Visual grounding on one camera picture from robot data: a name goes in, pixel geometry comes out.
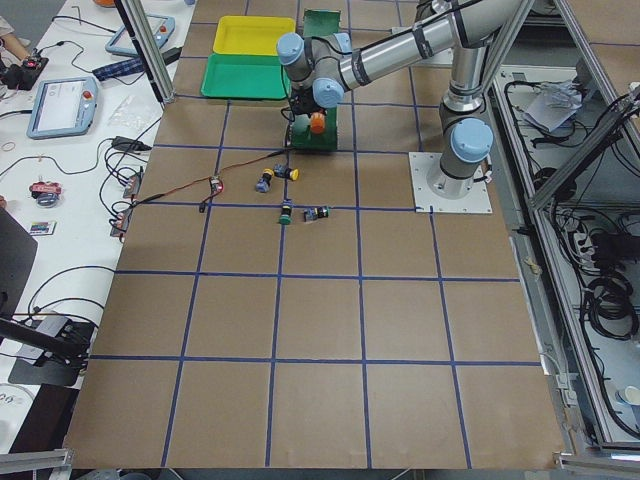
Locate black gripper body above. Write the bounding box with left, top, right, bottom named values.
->
left=289, top=88, right=325, bottom=117

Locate plain orange cylinder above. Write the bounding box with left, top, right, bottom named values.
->
left=309, top=112, right=326, bottom=135

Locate yellow push button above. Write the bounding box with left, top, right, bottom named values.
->
left=273, top=164, right=299, bottom=181
left=255, top=169, right=274, bottom=193

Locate green push button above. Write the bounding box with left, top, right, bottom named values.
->
left=278, top=199, right=293, bottom=225
left=303, top=206, right=330, bottom=222

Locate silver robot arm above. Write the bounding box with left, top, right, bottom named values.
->
left=276, top=1, right=531, bottom=199

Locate green plastic tray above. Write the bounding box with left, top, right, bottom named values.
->
left=200, top=53, right=289, bottom=101

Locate green conveyor belt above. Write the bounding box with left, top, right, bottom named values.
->
left=289, top=8, right=341, bottom=154

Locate yellow plastic tray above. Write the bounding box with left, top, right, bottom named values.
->
left=212, top=15, right=296, bottom=56

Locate small motor controller board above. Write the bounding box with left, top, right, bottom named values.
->
left=210, top=177, right=224, bottom=196

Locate teach pendant far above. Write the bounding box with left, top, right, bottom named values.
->
left=104, top=14, right=177, bottom=57

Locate teach pendant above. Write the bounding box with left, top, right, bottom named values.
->
left=104, top=14, right=177, bottom=57
left=26, top=77, right=99, bottom=140

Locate black power adapter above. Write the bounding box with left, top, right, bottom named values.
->
left=111, top=136, right=152, bottom=153

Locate teach pendant near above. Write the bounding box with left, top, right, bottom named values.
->
left=26, top=77, right=99, bottom=140

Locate red black conveyor cable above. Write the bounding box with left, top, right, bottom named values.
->
left=107, top=144, right=296, bottom=236

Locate aluminium frame post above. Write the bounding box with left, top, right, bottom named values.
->
left=114, top=0, right=175, bottom=105

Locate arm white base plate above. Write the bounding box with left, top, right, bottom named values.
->
left=408, top=152, right=493, bottom=215

